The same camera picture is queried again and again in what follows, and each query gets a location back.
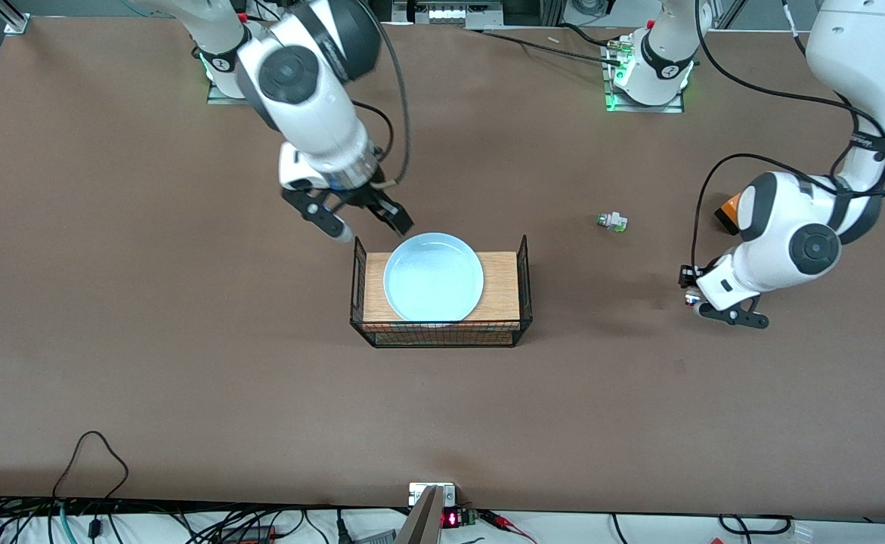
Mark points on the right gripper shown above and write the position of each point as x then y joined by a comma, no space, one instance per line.
367,196

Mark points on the orange button enclosure box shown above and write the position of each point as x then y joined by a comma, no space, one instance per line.
728,211

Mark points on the red push button switch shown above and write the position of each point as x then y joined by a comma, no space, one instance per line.
691,299

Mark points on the red clip lead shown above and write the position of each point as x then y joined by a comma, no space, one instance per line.
506,523

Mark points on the grey camera support bar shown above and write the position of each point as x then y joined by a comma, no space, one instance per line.
421,525

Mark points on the green push button switch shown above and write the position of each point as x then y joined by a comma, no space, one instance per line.
614,222

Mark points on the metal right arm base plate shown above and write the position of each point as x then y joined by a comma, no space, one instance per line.
219,97

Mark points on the red digit display module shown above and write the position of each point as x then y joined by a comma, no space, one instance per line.
453,518

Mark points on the black power adapter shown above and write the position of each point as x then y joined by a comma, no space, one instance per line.
249,533

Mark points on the metal rack device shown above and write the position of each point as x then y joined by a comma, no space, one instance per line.
450,13

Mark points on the silver camera mount bracket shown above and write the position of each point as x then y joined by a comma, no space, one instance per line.
419,492

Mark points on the wooden board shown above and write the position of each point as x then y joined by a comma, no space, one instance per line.
501,287

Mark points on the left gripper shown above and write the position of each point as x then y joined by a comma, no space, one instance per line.
687,276

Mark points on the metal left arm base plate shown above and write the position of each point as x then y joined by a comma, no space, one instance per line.
669,108

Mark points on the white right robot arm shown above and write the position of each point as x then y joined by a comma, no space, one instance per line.
298,75

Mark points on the aluminium frame profile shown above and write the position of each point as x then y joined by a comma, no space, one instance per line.
17,19

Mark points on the light blue round plate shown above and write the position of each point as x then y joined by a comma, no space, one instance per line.
434,279

